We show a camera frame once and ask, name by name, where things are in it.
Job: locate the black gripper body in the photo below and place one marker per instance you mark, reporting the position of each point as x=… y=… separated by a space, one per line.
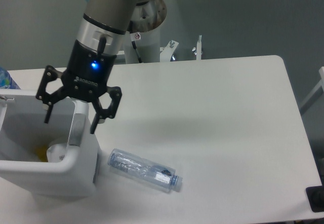
x=87 y=73

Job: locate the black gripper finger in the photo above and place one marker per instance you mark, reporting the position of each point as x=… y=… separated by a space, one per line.
x=101 y=114
x=47 y=96

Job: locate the white paper wrapper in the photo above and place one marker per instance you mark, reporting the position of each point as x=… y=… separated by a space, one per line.
x=56 y=153

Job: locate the clear plastic bottle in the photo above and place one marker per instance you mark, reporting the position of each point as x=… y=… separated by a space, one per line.
x=143 y=169

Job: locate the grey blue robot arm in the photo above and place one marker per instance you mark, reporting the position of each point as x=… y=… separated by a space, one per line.
x=98 y=41

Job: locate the yellow trash in bin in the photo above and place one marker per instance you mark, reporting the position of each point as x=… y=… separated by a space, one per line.
x=41 y=153

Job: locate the white plastic trash can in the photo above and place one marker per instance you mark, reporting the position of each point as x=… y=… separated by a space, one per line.
x=23 y=129

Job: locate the blue water bottle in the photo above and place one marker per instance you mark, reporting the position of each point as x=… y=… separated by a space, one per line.
x=6 y=80

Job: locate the black table clamp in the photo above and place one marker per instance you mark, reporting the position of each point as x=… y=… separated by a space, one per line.
x=315 y=198

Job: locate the white pedestal base bracket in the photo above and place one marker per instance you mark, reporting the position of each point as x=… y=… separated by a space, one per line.
x=167 y=53

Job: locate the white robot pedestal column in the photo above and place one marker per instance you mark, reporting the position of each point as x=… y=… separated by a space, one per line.
x=142 y=40

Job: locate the white metal frame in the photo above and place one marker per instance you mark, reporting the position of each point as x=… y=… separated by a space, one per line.
x=313 y=95

